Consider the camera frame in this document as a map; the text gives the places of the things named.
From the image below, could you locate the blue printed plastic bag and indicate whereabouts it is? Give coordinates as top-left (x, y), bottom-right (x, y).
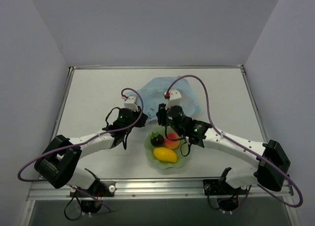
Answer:
top-left (137, 75), bottom-right (202, 125)

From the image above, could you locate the red green fake fruit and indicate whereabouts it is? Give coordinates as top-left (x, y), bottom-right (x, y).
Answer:
top-left (150, 132), bottom-right (164, 147)

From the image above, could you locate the orange fake fruit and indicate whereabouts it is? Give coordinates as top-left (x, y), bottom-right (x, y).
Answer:
top-left (164, 132), bottom-right (180, 150)

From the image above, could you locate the yellow fake fruit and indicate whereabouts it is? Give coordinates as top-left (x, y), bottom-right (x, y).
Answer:
top-left (153, 147), bottom-right (178, 163)

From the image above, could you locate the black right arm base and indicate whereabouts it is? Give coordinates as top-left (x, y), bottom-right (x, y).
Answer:
top-left (203, 179), bottom-right (251, 215)

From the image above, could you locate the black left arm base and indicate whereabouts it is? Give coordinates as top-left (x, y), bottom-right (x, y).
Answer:
top-left (70, 179), bottom-right (117, 216)

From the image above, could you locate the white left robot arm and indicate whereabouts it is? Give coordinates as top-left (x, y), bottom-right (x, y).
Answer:
top-left (34, 108), bottom-right (148, 196)

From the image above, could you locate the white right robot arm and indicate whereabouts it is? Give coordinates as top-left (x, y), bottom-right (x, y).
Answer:
top-left (157, 103), bottom-right (290, 193)

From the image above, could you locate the green scalloped glass bowl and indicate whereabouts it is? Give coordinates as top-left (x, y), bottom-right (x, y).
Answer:
top-left (143, 127), bottom-right (190, 170)

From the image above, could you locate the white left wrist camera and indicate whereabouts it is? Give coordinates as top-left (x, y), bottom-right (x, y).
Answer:
top-left (124, 95), bottom-right (139, 112)

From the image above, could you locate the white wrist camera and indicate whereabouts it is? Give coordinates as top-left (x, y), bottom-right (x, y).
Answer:
top-left (124, 95), bottom-right (139, 112)
top-left (164, 89), bottom-right (182, 110)

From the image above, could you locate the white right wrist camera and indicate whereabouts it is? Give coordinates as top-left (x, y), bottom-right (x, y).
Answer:
top-left (164, 89), bottom-right (182, 110)

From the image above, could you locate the aluminium table frame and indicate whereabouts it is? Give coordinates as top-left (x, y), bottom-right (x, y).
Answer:
top-left (26, 66), bottom-right (299, 226)

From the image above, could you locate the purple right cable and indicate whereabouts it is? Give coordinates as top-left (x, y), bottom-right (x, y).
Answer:
top-left (164, 74), bottom-right (304, 208)

